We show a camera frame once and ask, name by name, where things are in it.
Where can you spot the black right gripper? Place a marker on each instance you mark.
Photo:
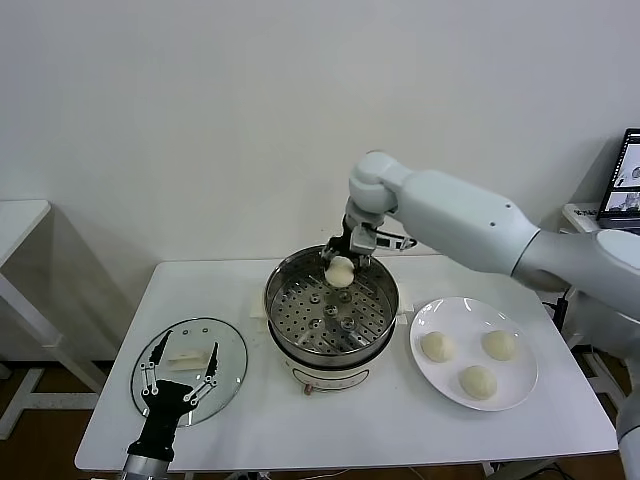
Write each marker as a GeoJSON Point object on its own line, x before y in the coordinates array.
{"type": "Point", "coordinates": [345, 242]}

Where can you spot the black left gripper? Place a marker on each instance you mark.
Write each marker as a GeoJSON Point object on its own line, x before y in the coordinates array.
{"type": "Point", "coordinates": [165, 405]}

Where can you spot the white steamed baozi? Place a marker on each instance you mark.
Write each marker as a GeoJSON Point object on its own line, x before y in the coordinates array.
{"type": "Point", "coordinates": [438, 346]}
{"type": "Point", "coordinates": [340, 272]}
{"type": "Point", "coordinates": [500, 345]}
{"type": "Point", "coordinates": [478, 382]}

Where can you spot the glass pot lid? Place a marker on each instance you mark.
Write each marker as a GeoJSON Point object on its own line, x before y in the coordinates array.
{"type": "Point", "coordinates": [230, 350]}

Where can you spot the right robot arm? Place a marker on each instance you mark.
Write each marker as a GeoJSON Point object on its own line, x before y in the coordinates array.
{"type": "Point", "coordinates": [475, 225]}

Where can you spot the stainless steel steamer basket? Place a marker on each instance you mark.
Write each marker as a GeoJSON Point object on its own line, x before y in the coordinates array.
{"type": "Point", "coordinates": [295, 272]}

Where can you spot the white round plate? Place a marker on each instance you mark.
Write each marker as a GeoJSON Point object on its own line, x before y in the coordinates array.
{"type": "Point", "coordinates": [450, 310]}

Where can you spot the white electric cooker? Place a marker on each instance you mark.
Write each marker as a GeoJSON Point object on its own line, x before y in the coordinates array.
{"type": "Point", "coordinates": [325, 376]}

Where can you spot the empty white side table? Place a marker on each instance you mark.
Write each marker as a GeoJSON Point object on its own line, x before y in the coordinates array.
{"type": "Point", "coordinates": [20, 220]}

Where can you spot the white side table with laptop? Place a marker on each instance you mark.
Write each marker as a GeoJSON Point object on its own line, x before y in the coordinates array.
{"type": "Point", "coordinates": [575, 220]}

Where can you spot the open laptop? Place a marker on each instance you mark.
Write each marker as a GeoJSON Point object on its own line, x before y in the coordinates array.
{"type": "Point", "coordinates": [625, 175]}

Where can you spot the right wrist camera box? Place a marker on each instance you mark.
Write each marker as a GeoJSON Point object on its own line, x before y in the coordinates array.
{"type": "Point", "coordinates": [365, 240]}

